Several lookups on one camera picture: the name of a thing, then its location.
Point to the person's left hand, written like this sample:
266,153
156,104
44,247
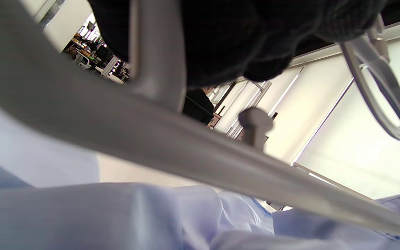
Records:
238,34

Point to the gray plastic hanger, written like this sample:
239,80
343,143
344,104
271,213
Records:
116,118

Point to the light blue long-sleeve shirt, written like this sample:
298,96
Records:
82,215

